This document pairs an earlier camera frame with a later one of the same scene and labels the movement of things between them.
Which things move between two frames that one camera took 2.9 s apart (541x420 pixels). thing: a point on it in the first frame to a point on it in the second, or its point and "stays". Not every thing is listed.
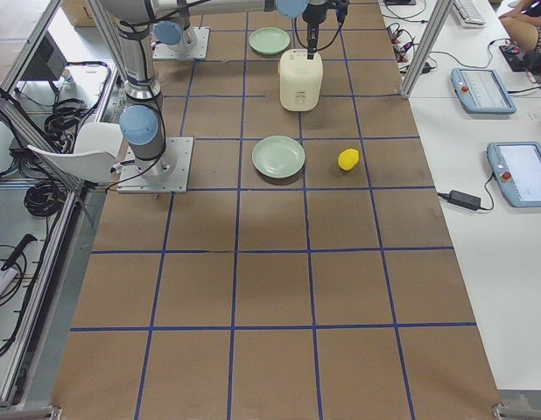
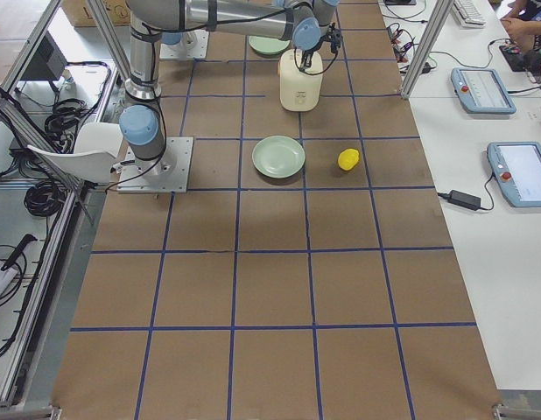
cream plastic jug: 300,80 stays
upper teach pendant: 481,90 stays
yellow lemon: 347,158 stays
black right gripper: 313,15 to 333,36
